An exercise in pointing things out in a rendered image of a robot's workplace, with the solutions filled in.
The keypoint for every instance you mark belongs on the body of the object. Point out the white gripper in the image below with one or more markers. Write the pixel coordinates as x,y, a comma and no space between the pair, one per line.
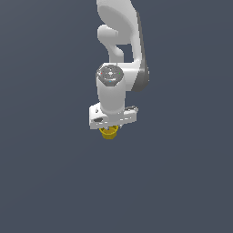
104,119

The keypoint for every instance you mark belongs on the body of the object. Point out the small yellow cup object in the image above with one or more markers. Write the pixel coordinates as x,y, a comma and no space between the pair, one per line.
108,132

